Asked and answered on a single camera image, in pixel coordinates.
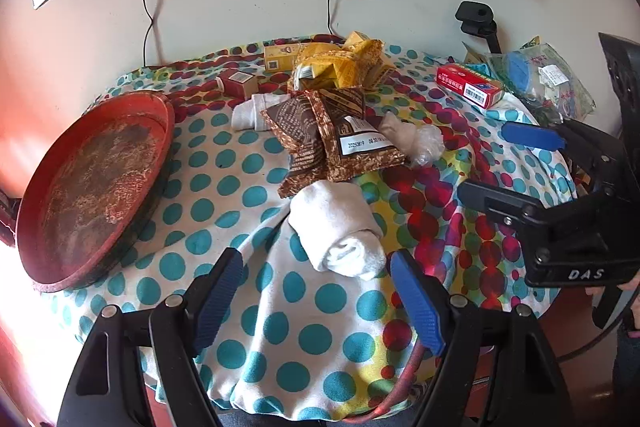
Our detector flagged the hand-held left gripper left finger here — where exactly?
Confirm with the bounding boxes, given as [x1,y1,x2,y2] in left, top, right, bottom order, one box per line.
[56,247,245,427]

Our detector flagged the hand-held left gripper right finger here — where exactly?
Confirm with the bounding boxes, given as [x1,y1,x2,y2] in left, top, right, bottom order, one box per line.
[390,249,586,427]

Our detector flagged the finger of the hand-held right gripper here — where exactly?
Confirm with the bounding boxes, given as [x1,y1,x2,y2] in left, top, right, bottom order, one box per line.
[457,179,552,253]
[501,119,626,188]

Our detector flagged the brown snack packets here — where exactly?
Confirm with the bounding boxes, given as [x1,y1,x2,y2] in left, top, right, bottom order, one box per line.
[320,117,406,182]

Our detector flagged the yellow snack packet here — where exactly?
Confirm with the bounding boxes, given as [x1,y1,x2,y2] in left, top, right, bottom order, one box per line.
[290,47,361,92]
[345,38,396,90]

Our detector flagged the red round tray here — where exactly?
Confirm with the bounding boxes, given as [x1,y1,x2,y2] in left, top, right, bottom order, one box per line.
[15,91,176,294]

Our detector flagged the small red box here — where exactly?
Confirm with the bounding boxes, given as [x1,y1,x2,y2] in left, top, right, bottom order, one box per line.
[216,68,258,98]

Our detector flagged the person's right hand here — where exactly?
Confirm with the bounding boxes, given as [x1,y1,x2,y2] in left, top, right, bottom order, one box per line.
[617,272,640,339]

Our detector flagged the clear plastic bag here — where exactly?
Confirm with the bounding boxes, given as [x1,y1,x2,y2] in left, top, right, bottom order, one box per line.
[487,36,597,125]

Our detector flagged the red and white box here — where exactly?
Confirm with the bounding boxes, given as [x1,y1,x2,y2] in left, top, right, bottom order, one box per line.
[436,63,506,109]

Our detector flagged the polka-dot tablecloth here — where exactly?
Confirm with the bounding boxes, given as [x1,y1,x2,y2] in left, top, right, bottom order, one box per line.
[40,34,581,423]

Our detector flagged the dark wooden furniture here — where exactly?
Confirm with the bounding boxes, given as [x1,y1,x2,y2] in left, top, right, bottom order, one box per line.
[0,187,21,248]

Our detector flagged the red cable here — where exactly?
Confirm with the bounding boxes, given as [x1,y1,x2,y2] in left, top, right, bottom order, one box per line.
[345,342,426,423]

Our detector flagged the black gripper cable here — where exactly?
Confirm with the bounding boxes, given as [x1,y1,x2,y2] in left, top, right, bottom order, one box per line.
[557,302,633,364]

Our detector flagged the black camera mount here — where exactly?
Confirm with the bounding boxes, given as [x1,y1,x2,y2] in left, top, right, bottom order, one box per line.
[455,1,503,55]

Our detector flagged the thin black adapter cable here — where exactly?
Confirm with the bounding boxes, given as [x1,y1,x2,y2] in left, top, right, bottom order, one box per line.
[326,0,346,42]

